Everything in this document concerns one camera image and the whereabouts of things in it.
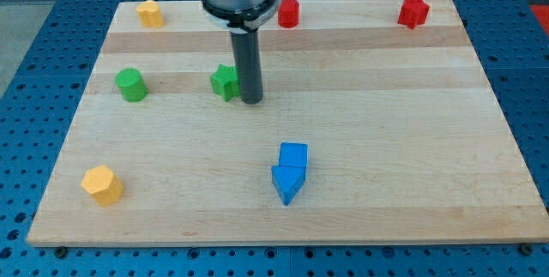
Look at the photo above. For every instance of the blue triangle block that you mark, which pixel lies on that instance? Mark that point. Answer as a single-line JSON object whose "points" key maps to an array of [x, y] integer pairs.
{"points": [[287, 181]]}

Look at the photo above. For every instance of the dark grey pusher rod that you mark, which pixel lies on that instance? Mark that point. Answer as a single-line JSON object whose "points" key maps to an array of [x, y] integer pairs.
{"points": [[245, 47]]}

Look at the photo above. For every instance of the red star block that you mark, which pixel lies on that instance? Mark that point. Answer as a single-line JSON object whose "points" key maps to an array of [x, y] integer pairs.
{"points": [[413, 13]]}

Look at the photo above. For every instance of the green star block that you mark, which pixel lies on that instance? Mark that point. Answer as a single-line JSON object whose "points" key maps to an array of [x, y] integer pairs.
{"points": [[224, 82]]}

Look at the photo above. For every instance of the yellow hexagon block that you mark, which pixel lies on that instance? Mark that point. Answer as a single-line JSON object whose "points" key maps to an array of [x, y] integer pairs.
{"points": [[102, 184]]}

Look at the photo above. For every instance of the green cylinder block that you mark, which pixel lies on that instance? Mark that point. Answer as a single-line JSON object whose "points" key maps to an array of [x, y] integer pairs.
{"points": [[131, 85]]}

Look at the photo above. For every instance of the yellow heart block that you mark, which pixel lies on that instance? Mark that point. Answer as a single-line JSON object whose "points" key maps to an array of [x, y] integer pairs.
{"points": [[149, 14]]}

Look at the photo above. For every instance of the wooden board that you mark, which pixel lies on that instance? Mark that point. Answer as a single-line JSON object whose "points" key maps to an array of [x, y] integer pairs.
{"points": [[407, 143]]}

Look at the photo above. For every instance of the red cylinder block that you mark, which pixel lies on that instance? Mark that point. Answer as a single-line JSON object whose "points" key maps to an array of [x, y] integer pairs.
{"points": [[288, 13]]}

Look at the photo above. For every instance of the blue cube block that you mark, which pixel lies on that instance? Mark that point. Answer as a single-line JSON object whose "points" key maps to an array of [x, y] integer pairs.
{"points": [[293, 154]]}

